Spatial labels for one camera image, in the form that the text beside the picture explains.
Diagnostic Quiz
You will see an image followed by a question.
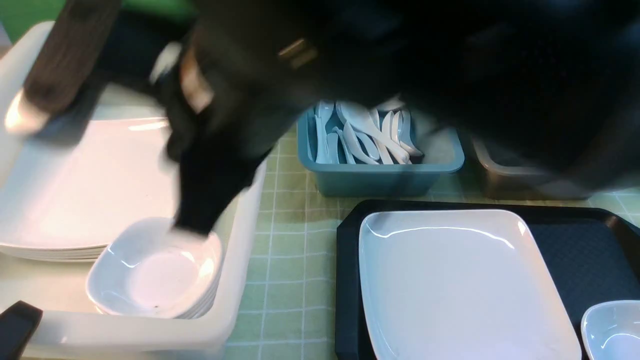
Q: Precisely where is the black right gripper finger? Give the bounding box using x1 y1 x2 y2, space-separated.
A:
4 0 122 135

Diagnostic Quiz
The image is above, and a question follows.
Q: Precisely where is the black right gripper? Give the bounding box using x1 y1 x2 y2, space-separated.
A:
158 20 321 236

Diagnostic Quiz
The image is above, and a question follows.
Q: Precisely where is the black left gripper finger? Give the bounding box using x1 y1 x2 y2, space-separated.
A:
0 300 44 360

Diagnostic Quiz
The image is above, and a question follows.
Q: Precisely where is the white ceramic soup spoon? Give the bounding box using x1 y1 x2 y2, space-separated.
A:
340 101 410 160

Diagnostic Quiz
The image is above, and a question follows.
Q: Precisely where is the large white rice plate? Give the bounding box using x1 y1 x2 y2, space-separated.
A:
358 209 582 360

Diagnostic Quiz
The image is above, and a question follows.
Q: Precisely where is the white small bowl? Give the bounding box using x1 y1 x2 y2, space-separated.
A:
580 300 640 360

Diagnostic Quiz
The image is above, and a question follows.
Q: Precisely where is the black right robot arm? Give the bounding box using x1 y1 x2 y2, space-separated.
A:
2 0 639 236

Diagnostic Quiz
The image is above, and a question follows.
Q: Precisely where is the green backdrop cloth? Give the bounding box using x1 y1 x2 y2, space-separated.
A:
0 0 195 42

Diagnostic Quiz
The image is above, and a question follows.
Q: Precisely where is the white spoon far left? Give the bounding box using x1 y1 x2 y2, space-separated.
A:
314 101 335 164

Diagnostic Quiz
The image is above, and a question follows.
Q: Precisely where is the stack of white square plates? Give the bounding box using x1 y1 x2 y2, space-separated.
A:
1 118 178 260

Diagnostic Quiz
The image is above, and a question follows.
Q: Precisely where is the stack of white small bowls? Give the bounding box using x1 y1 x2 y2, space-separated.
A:
86 218 224 319

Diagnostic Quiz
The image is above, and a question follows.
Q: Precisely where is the white spoon centre of bin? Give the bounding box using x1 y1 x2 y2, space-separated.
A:
369 108 394 166

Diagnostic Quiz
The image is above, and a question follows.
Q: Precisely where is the white spoon right of centre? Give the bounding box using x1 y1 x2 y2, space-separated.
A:
381 111 412 165

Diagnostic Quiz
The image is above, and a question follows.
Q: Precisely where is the white spoon far right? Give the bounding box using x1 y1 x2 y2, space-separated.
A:
398 109 424 157

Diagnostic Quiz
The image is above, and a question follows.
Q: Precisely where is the teal plastic bin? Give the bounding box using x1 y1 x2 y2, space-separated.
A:
297 101 466 198

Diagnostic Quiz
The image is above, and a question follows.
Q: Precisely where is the green checkered tablecloth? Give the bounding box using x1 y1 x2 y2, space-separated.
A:
220 125 640 360

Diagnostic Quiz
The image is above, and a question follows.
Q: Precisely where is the brown plastic bin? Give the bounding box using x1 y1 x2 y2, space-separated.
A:
467 137 597 201

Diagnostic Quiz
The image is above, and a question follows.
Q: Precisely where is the black serving tray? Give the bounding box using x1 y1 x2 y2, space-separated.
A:
334 199 640 360

